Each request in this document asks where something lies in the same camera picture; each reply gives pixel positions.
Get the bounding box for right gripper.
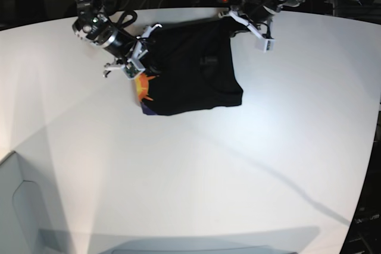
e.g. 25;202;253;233
102;23;163;78

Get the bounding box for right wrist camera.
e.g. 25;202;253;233
122;61;145;80

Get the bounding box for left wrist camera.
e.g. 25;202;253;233
255;37;275;53

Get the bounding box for black T-shirt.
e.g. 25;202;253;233
135;18;243;116

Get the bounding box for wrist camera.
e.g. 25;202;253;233
122;61;145;80
255;37;275;53

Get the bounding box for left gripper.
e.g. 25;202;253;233
218;6;275;40

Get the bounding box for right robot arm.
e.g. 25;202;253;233
72;0;162;80

